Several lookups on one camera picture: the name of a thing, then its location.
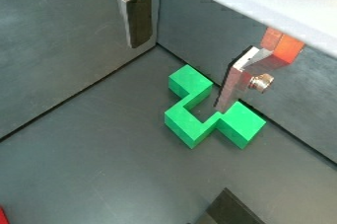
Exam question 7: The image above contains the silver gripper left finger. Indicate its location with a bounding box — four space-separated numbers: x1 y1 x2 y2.
120 0 153 48

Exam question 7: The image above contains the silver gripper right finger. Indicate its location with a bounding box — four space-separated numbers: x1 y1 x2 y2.
214 46 274 112

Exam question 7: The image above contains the green stepped block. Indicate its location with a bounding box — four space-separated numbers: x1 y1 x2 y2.
165 65 266 149

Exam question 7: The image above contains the red base board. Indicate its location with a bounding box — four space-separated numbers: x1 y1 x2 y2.
261 27 303 64

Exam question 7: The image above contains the black angled fixture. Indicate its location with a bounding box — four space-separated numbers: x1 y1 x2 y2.
188 187 268 224

